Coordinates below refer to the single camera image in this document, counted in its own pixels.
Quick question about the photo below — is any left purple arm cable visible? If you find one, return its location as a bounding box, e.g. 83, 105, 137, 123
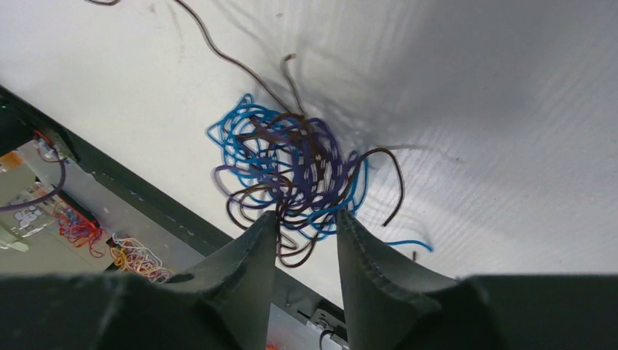
0, 140, 68, 214

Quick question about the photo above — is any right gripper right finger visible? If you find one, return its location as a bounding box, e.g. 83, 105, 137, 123
336, 210, 457, 349

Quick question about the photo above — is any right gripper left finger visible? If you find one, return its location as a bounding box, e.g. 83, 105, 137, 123
164, 211, 278, 349

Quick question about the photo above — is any yellow pink wire bundle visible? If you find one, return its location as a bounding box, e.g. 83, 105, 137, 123
109, 234, 175, 284

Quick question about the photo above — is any blue cable bundle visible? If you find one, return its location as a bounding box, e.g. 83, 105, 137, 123
206, 93, 434, 269

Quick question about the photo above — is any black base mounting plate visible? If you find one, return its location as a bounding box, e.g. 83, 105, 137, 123
1, 87, 348, 341

